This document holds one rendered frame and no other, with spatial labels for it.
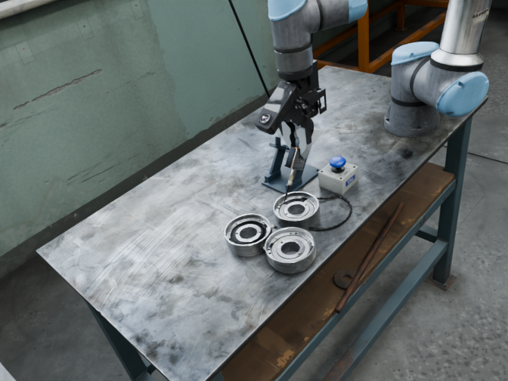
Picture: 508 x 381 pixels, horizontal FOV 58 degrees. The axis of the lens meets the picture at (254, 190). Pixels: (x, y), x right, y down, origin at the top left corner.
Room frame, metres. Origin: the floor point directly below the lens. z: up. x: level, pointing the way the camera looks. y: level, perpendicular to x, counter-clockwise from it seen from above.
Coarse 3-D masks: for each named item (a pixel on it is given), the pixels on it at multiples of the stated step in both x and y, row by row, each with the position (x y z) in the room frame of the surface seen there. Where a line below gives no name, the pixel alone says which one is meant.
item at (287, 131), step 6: (282, 126) 0.89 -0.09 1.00; (288, 126) 0.88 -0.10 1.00; (294, 126) 0.88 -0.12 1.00; (300, 126) 0.92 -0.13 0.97; (288, 132) 0.88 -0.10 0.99; (294, 132) 0.90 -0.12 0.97; (288, 138) 0.88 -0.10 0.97; (294, 138) 0.89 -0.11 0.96; (288, 144) 0.89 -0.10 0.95; (294, 144) 0.89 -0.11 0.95
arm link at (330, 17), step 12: (324, 0) 0.87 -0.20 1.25; (336, 0) 0.88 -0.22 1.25; (348, 0) 0.88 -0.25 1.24; (360, 0) 0.89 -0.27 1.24; (324, 12) 0.86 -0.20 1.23; (336, 12) 0.87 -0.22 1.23; (348, 12) 0.88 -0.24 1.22; (360, 12) 0.89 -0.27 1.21; (324, 24) 0.87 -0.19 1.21; (336, 24) 0.88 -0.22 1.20
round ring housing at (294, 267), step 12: (288, 228) 0.73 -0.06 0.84; (300, 228) 0.72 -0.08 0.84; (276, 240) 0.71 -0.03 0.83; (288, 240) 0.71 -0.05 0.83; (312, 240) 0.69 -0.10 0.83; (300, 252) 0.66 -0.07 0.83; (312, 252) 0.65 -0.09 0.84; (276, 264) 0.64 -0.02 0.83; (288, 264) 0.63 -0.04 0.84; (300, 264) 0.63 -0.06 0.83
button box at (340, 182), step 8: (328, 168) 0.91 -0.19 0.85; (344, 168) 0.90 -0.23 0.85; (352, 168) 0.89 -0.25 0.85; (320, 176) 0.90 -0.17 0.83; (328, 176) 0.88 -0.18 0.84; (336, 176) 0.87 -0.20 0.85; (344, 176) 0.87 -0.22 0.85; (352, 176) 0.88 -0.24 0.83; (320, 184) 0.90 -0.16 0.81; (328, 184) 0.88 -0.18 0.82; (336, 184) 0.86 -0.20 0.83; (344, 184) 0.86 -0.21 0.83; (352, 184) 0.88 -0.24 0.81; (336, 192) 0.87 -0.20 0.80; (344, 192) 0.86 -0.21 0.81
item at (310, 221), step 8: (296, 192) 0.85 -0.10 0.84; (304, 192) 0.84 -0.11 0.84; (280, 200) 0.84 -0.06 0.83; (312, 200) 0.82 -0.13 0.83; (288, 208) 0.81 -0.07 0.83; (296, 208) 0.82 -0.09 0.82; (304, 208) 0.81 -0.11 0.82; (280, 216) 0.79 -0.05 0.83; (288, 216) 0.78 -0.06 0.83; (296, 216) 0.78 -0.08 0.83; (312, 216) 0.76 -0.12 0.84; (280, 224) 0.77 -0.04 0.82; (288, 224) 0.76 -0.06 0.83; (296, 224) 0.75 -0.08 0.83; (304, 224) 0.75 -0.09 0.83; (312, 224) 0.76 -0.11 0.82
